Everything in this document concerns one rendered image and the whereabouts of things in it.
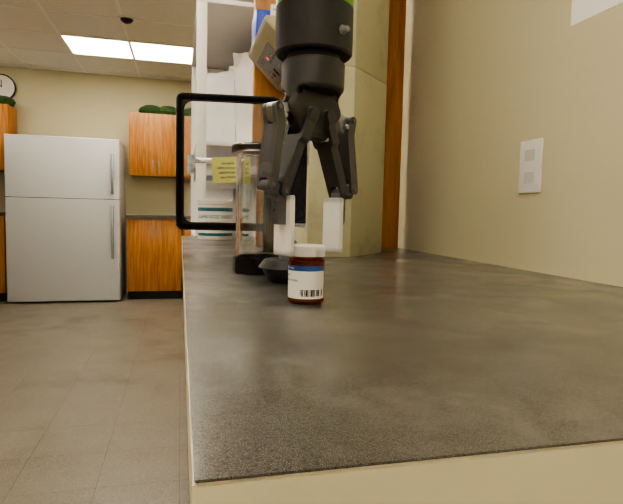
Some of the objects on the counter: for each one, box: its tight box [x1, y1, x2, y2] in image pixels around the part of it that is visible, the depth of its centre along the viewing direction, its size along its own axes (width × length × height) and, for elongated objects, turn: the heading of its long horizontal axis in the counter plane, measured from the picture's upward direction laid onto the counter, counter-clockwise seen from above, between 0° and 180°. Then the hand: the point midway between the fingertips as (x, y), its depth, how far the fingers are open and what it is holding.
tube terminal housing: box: [287, 0, 390, 257], centre depth 145 cm, size 25×32×77 cm
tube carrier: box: [232, 142, 279, 258], centre depth 94 cm, size 11×11×21 cm
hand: (309, 231), depth 64 cm, fingers open, 7 cm apart
